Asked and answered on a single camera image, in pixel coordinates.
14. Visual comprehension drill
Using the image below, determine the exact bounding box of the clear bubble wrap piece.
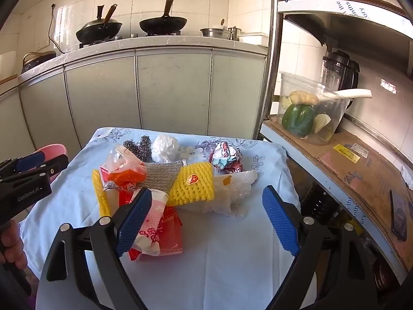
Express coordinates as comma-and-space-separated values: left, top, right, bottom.
179, 170, 258, 218

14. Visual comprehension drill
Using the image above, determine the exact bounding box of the silver mesh scouring cloth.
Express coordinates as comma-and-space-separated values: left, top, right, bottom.
99, 160, 188, 193

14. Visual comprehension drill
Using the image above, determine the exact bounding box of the green squash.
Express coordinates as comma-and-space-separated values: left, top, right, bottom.
281, 104, 314, 138

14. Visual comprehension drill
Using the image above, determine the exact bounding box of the dark induction cooker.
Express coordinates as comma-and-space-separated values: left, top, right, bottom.
21, 50, 57, 74

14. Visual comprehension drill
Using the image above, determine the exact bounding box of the grey kitchen cabinet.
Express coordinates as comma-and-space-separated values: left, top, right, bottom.
1, 36, 267, 159

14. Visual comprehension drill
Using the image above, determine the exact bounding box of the clear plastic container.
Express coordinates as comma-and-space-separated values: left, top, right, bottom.
277, 72, 350, 145

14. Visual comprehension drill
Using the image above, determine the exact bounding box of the white leek stalk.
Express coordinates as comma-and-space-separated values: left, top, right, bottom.
332, 88, 372, 99

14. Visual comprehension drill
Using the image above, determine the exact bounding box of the black smartphone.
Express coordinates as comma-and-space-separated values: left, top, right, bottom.
390, 189, 407, 242

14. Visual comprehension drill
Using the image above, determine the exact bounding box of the steel bowl on counter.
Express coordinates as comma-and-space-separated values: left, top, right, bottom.
200, 28, 231, 40

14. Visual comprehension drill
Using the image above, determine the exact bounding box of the pink plastic trash bucket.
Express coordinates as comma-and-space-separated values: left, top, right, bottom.
36, 143, 69, 183

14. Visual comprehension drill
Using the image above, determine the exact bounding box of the small steel pot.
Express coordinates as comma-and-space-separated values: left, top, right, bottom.
227, 26, 242, 41

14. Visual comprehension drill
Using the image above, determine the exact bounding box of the red white plastic bag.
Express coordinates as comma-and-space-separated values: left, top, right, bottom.
104, 189, 183, 261

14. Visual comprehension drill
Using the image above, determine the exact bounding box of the black frying pan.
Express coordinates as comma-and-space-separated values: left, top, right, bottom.
139, 0, 187, 36

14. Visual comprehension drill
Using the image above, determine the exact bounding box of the black wok with spatula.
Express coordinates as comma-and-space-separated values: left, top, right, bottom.
76, 4, 123, 45

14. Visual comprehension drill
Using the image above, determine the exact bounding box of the metal rack shelf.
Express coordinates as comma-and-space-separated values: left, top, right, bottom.
256, 0, 413, 285

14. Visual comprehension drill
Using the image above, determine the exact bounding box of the ginger root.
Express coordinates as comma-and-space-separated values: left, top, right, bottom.
289, 90, 319, 106

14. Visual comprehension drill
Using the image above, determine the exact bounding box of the steel wool scrubber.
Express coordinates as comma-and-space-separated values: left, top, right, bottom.
123, 135, 151, 162

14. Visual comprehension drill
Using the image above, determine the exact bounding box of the colourful paper ball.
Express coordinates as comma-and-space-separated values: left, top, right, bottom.
209, 142, 244, 174

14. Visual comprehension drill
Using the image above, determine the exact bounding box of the light blue floral tablecloth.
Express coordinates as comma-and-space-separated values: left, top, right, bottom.
20, 127, 299, 309

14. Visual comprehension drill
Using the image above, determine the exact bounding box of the yellow foam fruit net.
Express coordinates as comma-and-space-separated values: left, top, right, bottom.
167, 162, 215, 207

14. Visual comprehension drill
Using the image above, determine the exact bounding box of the orange translucent plastic bag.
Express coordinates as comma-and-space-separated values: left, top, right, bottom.
104, 144, 147, 190

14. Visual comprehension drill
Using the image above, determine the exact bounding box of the person's left hand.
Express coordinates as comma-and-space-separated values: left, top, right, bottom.
0, 220, 27, 269

